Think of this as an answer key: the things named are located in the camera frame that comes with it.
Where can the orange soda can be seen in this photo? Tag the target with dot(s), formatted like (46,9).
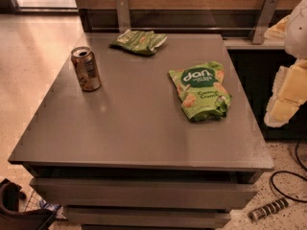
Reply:
(86,69)

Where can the right metal bracket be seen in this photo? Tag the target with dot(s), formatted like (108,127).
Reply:
(263,21)

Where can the left metal bracket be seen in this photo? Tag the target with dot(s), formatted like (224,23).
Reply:
(123,15)

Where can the green dan snack bag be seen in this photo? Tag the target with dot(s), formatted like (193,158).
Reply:
(200,89)

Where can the dark bin with wire basket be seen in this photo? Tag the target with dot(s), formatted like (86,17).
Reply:
(12,218)

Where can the striped cylinder on floor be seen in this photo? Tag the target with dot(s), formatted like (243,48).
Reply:
(268,209)

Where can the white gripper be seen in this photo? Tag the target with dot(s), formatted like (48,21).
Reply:
(297,33)

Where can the metal bracket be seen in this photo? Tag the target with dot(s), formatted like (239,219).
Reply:
(123,15)
(263,21)

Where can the green chip bag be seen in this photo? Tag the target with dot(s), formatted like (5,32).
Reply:
(139,42)

